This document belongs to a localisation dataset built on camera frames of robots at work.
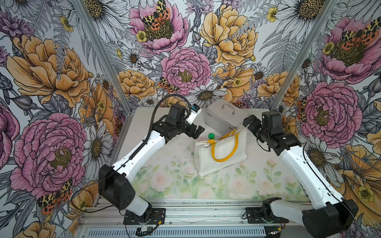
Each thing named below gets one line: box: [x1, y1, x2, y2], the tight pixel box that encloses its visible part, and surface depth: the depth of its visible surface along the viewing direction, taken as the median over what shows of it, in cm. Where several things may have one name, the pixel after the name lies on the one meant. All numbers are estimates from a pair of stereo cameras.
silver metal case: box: [204, 99, 250, 136], surface depth 101 cm
